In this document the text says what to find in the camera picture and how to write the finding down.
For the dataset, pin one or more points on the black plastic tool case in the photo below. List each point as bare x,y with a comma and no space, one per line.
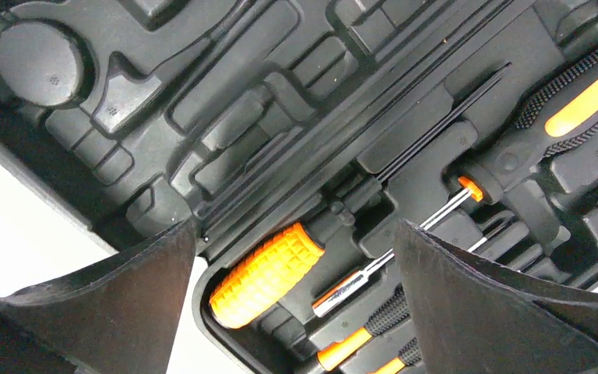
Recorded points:
244,117

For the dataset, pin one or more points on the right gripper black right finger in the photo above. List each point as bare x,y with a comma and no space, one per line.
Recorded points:
473,315

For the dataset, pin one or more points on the large orange-handled screwdriver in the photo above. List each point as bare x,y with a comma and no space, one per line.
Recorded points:
263,277

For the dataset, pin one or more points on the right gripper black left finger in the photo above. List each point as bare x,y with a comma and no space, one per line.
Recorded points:
118,315

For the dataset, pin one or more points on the black orange nut driver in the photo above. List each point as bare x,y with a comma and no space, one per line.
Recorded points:
558,117

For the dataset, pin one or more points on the small orange-black precision screwdriver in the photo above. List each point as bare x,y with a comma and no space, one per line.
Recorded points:
390,314

